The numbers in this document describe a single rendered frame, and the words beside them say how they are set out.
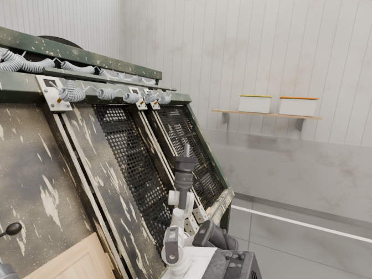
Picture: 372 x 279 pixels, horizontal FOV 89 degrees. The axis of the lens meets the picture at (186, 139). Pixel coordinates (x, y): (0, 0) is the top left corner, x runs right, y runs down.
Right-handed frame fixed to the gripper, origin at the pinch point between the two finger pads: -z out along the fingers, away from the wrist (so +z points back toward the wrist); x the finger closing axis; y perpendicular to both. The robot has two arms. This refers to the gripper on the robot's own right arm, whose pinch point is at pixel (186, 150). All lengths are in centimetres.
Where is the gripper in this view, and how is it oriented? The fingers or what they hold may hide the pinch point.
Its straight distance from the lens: 91.9
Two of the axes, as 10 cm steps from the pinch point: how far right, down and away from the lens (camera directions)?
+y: -5.0, 0.1, 8.6
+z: -1.1, 9.9, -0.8
